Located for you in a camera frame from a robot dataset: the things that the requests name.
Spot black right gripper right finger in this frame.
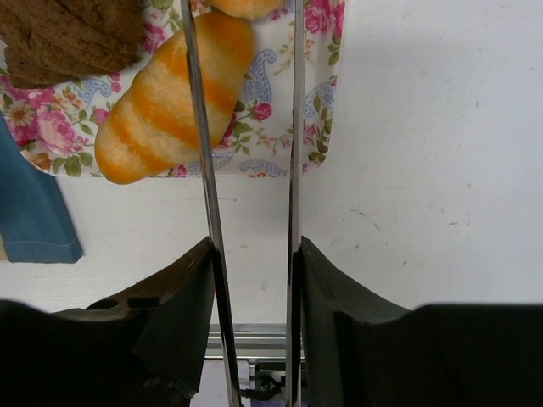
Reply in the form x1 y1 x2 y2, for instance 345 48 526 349
301 239 542 406

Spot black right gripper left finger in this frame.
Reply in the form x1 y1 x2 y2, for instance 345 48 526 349
1 239 215 406

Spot steel tongs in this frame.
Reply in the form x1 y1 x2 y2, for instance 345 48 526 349
181 1 305 406

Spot small round orange bun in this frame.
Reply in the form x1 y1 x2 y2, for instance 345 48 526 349
204 0 284 20

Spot blue beige placemat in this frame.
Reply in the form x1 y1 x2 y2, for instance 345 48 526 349
1 120 83 264

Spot small striped orange croissant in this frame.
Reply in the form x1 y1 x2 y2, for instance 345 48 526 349
94 11 255 184

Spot floral serving tray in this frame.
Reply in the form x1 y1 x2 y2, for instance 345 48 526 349
1 1 345 178

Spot brown chocolate croissant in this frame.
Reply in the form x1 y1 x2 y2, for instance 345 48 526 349
1 1 143 89

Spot aluminium table frame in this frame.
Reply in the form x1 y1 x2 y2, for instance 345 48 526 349
191 324 288 406

